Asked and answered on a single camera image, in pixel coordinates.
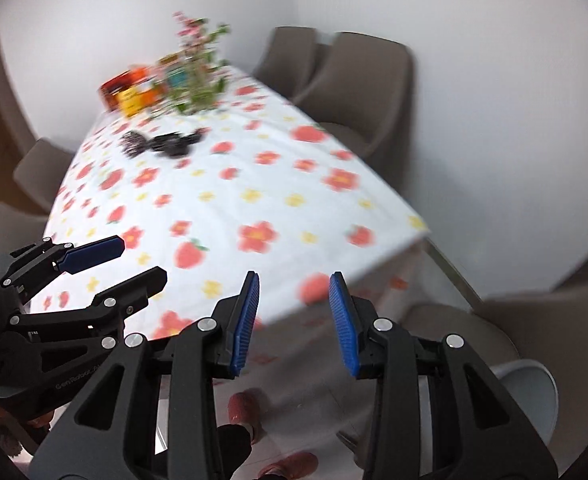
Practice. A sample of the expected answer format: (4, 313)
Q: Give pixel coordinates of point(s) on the glass vase with green plant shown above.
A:
(198, 70)

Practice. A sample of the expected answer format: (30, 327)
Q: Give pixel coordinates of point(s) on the pink slipper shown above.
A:
(289, 465)
(244, 407)

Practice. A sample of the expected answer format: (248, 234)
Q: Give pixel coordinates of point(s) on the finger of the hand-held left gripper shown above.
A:
(128, 290)
(93, 252)

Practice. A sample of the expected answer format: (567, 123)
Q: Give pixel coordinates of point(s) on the red gift box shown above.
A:
(113, 90)

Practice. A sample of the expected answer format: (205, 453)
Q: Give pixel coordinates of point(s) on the black plastic bag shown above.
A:
(176, 142)

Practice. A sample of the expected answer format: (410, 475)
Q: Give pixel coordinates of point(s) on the purple foil wrapper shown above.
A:
(133, 144)

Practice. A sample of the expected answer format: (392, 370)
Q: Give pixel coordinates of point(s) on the orange box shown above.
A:
(138, 75)

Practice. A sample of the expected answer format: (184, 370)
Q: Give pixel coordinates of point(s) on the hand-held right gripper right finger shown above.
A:
(344, 325)

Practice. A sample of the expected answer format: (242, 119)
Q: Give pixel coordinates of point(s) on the black trouser leg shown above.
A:
(231, 450)

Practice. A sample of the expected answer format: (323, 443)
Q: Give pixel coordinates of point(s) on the clear jar with gold lid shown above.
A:
(177, 76)

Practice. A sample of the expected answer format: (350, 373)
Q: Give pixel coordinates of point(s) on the person's left hand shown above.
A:
(8, 422)

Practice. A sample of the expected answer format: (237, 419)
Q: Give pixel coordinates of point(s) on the strawberry print tablecloth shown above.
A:
(274, 185)

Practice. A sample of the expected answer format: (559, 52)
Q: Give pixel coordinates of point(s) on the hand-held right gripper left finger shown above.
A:
(244, 325)

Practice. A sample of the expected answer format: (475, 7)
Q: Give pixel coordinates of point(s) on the white trash bin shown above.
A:
(529, 390)

